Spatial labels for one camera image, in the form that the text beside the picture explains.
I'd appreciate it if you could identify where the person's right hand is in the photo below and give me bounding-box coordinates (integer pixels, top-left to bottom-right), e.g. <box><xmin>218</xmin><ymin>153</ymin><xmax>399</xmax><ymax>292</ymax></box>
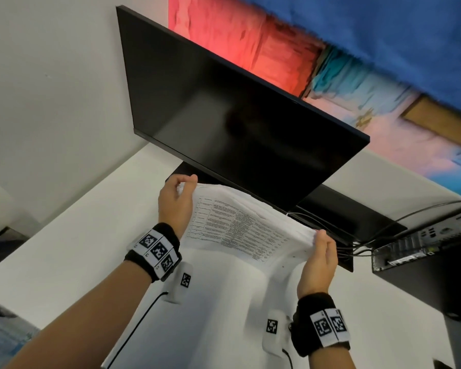
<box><xmin>296</xmin><ymin>229</ymin><xmax>339</xmax><ymax>300</ymax></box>

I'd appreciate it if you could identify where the person's left hand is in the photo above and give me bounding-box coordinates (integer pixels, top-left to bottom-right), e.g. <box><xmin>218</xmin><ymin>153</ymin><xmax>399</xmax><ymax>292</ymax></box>
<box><xmin>158</xmin><ymin>174</ymin><xmax>199</xmax><ymax>240</ymax></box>

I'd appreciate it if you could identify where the stack of printed white papers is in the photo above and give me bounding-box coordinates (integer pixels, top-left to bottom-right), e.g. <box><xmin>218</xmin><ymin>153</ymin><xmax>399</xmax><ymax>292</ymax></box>
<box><xmin>176</xmin><ymin>183</ymin><xmax>320</xmax><ymax>281</ymax></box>

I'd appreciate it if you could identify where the black monitor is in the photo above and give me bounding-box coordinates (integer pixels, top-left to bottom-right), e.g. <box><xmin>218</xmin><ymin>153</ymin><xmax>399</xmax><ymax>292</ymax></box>
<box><xmin>116</xmin><ymin>5</ymin><xmax>371</xmax><ymax>223</ymax></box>

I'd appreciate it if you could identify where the person's left forearm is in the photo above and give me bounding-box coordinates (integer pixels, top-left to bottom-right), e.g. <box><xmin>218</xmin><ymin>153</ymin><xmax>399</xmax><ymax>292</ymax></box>
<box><xmin>4</xmin><ymin>260</ymin><xmax>154</xmax><ymax>369</ymax></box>

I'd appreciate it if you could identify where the black monitor stand base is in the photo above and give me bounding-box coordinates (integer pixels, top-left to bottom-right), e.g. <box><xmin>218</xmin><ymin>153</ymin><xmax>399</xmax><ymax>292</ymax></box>
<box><xmin>168</xmin><ymin>161</ymin><xmax>216</xmax><ymax>186</ymax></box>

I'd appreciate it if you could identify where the black right wristband with markers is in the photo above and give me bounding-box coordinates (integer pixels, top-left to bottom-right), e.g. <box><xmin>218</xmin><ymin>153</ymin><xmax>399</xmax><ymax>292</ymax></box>
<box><xmin>290</xmin><ymin>292</ymin><xmax>351</xmax><ymax>358</ymax></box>

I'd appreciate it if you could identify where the black wristband with markers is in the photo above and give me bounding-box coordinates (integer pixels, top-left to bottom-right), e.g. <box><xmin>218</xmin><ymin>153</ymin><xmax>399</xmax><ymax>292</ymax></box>
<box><xmin>290</xmin><ymin>292</ymin><xmax>351</xmax><ymax>358</ymax></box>
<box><xmin>124</xmin><ymin>222</ymin><xmax>183</xmax><ymax>284</ymax></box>

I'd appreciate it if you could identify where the black left wristband with markers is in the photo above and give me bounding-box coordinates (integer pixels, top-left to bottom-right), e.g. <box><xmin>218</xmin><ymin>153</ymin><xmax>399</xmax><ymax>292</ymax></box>
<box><xmin>124</xmin><ymin>222</ymin><xmax>183</xmax><ymax>284</ymax></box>

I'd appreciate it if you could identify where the black desktop computer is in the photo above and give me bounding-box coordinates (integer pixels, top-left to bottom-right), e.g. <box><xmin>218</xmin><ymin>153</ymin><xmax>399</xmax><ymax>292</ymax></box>
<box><xmin>371</xmin><ymin>207</ymin><xmax>461</xmax><ymax>322</ymax></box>

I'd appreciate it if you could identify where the black chair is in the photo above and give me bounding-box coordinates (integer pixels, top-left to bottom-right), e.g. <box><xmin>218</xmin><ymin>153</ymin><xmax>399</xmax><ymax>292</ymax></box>
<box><xmin>0</xmin><ymin>226</ymin><xmax>30</xmax><ymax>275</ymax></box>

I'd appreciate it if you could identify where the bundle of black cables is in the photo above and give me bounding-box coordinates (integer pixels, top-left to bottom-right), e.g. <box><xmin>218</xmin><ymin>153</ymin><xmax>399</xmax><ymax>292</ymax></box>
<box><xmin>336</xmin><ymin>241</ymin><xmax>374</xmax><ymax>259</ymax></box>

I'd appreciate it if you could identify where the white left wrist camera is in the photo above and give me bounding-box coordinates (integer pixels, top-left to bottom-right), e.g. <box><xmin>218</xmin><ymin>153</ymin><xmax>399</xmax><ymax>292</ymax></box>
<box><xmin>163</xmin><ymin>261</ymin><xmax>195</xmax><ymax>305</ymax></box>

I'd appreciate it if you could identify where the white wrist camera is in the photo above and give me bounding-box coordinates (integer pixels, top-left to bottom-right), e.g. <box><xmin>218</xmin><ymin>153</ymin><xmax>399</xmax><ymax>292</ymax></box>
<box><xmin>163</xmin><ymin>261</ymin><xmax>195</xmax><ymax>305</ymax></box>
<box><xmin>262</xmin><ymin>309</ymin><xmax>292</xmax><ymax>359</ymax></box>

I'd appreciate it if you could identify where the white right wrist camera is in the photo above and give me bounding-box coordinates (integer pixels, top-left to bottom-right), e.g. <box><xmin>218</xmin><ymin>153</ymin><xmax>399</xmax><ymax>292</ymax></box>
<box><xmin>262</xmin><ymin>309</ymin><xmax>292</xmax><ymax>359</ymax></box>

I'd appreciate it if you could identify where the black left wrist camera cable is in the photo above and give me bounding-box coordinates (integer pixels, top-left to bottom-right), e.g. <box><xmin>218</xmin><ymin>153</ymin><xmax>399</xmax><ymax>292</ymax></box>
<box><xmin>106</xmin><ymin>290</ymin><xmax>170</xmax><ymax>369</ymax></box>

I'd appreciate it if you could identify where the long black cable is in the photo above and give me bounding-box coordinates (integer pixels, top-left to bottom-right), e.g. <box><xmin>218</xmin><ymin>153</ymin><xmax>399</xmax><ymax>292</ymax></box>
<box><xmin>353</xmin><ymin>199</ymin><xmax>461</xmax><ymax>247</ymax></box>

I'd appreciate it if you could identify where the colourful wall painting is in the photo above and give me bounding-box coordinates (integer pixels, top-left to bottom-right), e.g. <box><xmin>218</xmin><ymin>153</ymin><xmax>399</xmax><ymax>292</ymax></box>
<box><xmin>168</xmin><ymin>0</ymin><xmax>461</xmax><ymax>202</ymax></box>

